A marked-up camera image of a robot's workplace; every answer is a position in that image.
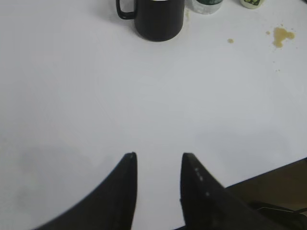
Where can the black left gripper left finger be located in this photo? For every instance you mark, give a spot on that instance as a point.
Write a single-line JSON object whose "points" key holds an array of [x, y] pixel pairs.
{"points": [[110, 206]]}

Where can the clear water bottle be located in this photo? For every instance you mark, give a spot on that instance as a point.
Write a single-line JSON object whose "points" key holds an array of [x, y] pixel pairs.
{"points": [[206, 6]]}

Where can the black ceramic mug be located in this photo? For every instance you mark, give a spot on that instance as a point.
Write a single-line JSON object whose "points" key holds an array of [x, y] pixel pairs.
{"points": [[155, 20]]}

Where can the white capped juice bottle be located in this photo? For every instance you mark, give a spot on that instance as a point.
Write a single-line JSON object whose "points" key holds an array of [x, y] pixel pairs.
{"points": [[251, 4]]}

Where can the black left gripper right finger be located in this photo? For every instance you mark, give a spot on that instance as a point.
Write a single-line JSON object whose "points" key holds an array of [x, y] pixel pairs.
{"points": [[207, 205]]}

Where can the small coffee spill drop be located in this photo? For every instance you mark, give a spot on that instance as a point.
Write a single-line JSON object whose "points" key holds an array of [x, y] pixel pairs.
{"points": [[231, 41]]}

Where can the large coffee spill stain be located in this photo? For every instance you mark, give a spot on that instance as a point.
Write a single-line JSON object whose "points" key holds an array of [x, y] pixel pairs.
{"points": [[280, 34]]}

